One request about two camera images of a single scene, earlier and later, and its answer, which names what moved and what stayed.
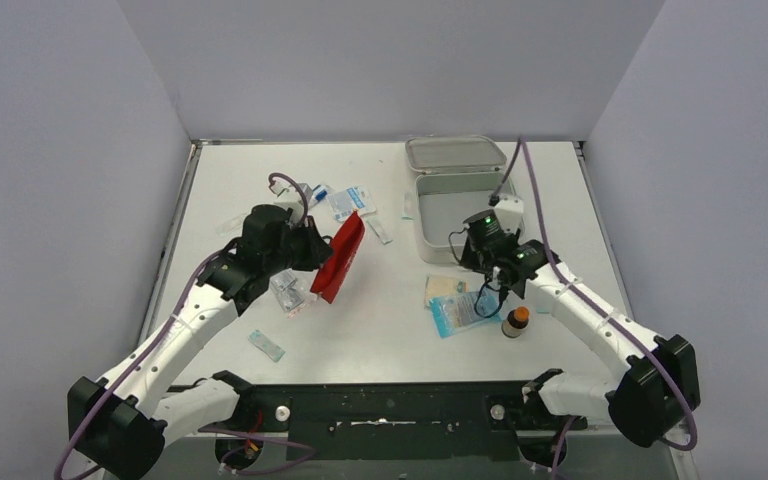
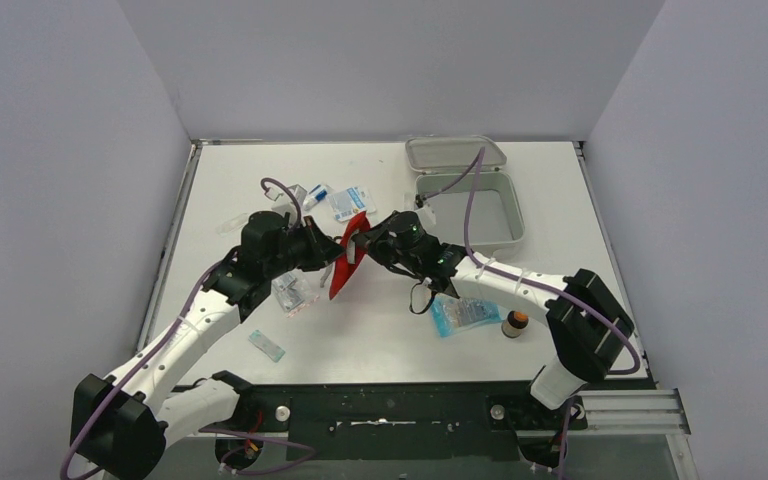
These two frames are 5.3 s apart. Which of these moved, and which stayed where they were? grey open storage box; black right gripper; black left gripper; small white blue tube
Moved: black right gripper
Stayed: small white blue tube; grey open storage box; black left gripper
